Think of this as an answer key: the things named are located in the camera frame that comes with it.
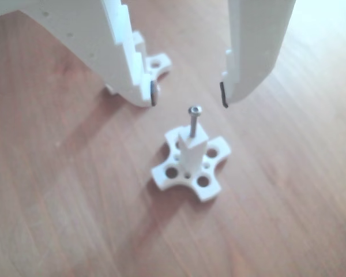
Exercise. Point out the white cross-base post stand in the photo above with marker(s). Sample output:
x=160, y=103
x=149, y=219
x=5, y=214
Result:
x=190, y=153
x=158, y=62

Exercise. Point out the small metal screw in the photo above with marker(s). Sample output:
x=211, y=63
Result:
x=193, y=124

